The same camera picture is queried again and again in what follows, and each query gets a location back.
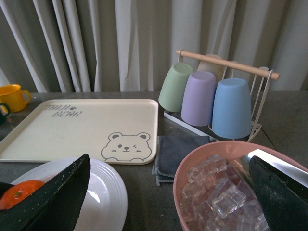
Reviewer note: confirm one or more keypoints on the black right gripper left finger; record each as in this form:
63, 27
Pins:
55, 206

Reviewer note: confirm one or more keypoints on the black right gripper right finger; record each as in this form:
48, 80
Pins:
283, 200

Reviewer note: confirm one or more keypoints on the orange fruit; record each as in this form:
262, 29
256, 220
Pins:
19, 192

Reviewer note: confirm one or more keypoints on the white ridged plate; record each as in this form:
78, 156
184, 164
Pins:
106, 202

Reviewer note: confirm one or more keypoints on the clear fake ice cubes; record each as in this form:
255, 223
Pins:
215, 198

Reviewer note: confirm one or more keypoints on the pink bowl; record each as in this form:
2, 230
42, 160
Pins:
228, 149

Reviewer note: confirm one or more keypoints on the cream bear tray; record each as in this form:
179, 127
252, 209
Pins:
116, 131

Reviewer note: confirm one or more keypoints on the blue cup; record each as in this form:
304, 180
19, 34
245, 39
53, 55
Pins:
232, 109

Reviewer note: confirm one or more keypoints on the dark green mug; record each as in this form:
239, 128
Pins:
4, 113

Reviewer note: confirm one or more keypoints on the white cup rack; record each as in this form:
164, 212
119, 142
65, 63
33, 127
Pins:
258, 91

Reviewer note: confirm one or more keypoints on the yellow mug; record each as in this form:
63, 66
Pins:
16, 98

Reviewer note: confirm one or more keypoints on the grey folded cloth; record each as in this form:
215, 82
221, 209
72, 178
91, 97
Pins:
171, 150

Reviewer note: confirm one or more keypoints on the lavender cup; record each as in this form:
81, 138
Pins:
197, 105

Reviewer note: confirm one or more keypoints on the beige cup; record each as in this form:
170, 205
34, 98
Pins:
215, 69

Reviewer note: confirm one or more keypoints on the light green cup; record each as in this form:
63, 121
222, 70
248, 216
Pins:
172, 91

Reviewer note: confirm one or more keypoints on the white curtain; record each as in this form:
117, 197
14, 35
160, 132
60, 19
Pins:
129, 45

